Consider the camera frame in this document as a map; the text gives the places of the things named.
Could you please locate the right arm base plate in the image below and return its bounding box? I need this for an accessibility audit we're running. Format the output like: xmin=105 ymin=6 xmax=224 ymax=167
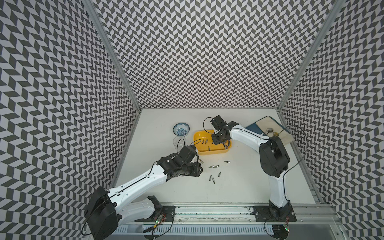
xmin=251 ymin=205 xmax=297 ymax=223

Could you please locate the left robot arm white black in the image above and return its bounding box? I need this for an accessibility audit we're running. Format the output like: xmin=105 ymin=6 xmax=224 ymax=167
xmin=84 ymin=146 xmax=203 ymax=240

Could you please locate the teal blue tray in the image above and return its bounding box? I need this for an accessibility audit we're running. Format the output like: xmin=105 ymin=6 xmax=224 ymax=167
xmin=246 ymin=116 xmax=291 ymax=137

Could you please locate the beige cloth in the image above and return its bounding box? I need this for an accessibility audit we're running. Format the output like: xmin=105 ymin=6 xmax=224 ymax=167
xmin=255 ymin=116 xmax=295 ymax=146

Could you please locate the blue white patterned bowl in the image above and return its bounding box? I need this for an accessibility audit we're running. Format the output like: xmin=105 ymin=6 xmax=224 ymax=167
xmin=173 ymin=123 xmax=190 ymax=137

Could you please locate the yellow plastic storage box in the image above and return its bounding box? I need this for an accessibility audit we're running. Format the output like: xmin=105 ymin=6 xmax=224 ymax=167
xmin=194 ymin=131 xmax=232 ymax=155

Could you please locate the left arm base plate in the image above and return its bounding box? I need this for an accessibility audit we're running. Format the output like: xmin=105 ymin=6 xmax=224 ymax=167
xmin=135 ymin=206 xmax=176 ymax=223

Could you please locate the aluminium front rail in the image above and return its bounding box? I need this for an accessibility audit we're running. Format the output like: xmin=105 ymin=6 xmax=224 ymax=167
xmin=161 ymin=202 xmax=342 ymax=226

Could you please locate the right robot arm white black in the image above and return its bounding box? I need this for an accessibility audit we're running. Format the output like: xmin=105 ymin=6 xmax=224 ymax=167
xmin=211 ymin=115 xmax=292 ymax=220

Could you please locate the clear plastic cup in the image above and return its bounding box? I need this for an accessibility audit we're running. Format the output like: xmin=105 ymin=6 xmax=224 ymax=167
xmin=173 ymin=136 xmax=186 ymax=148

